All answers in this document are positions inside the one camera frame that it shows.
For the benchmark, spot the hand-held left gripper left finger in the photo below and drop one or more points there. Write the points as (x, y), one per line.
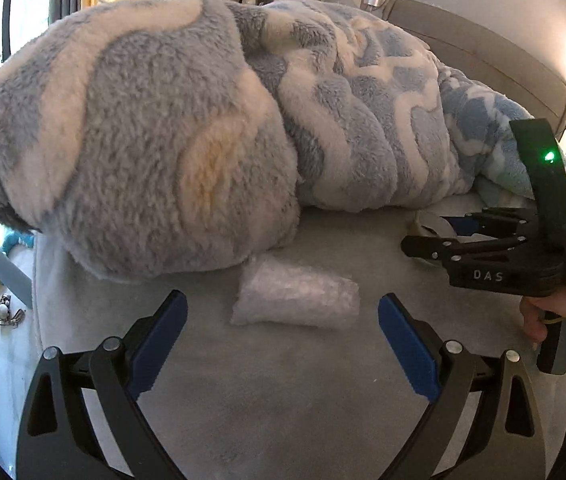
(158, 345)

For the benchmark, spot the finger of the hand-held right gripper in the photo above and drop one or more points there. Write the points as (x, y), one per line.
(443, 249)
(498, 220)

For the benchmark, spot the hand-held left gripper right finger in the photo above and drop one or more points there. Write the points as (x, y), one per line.
(408, 347)

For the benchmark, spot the brown tape roll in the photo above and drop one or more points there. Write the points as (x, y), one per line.
(430, 222)

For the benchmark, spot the clear bubble wrap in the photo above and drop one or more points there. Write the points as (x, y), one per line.
(293, 295)

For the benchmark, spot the metal keys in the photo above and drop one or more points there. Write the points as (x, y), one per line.
(8, 312)

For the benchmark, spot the grey bed headboard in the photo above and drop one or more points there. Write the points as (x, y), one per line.
(488, 55)

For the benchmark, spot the light blue toy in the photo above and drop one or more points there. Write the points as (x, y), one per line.
(15, 240)

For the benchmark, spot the blue grey fleece blanket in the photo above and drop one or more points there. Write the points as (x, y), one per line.
(138, 135)

